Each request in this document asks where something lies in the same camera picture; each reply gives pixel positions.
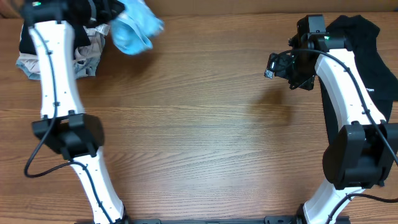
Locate light blue printed t-shirt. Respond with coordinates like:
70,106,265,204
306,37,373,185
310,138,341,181
110,0,164,55

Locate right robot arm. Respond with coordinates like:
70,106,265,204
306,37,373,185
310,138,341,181
264,14,397,223

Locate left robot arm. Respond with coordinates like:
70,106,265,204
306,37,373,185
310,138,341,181
20,0,132,223

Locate beige folded pants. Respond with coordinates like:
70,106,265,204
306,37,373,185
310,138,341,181
17,24,109,63

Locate light blue denim garment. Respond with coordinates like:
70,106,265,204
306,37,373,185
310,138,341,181
16,57,100,80

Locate black shirt on right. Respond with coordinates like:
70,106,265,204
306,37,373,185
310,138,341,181
318,14,398,147

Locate black garment on pile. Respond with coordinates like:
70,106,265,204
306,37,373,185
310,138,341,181
19,23,91,55

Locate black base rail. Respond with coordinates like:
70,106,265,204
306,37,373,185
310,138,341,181
74,214,351,224

